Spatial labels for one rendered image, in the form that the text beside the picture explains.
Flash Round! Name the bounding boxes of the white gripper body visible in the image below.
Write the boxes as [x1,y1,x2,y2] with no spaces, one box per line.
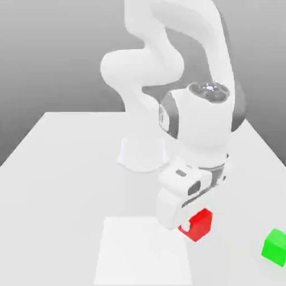
[155,187,217,231]

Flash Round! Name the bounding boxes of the small red cube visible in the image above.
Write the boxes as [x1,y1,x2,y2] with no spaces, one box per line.
[178,208,213,242]

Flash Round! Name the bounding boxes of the small green cube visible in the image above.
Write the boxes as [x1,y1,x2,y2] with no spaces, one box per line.
[261,228,286,268]

